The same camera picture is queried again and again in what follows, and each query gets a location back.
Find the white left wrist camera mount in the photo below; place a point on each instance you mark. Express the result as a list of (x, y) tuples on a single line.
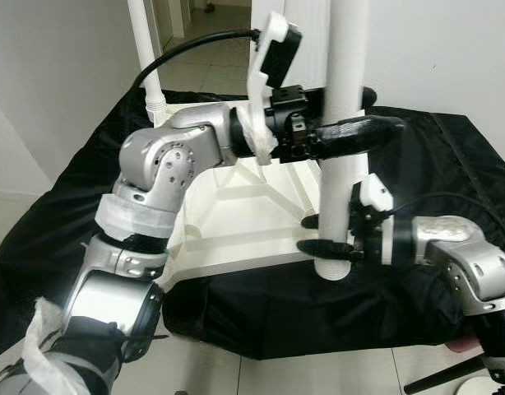
[(277, 49)]

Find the white round stool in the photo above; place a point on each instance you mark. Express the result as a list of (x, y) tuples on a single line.
[(479, 385)]

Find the white plastic table leg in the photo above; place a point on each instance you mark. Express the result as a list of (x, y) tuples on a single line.
[(145, 58), (347, 49)]

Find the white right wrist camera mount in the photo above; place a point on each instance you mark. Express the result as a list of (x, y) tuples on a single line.
[(376, 193)]

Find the pink table corner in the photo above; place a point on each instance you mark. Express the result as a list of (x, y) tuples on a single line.
[(462, 347)]

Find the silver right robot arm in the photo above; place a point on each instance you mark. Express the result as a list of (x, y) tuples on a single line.
[(458, 255)]

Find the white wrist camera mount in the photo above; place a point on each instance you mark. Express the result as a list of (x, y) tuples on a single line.
[(277, 49), (376, 193)]

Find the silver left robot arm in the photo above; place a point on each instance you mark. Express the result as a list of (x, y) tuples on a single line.
[(154, 164)]

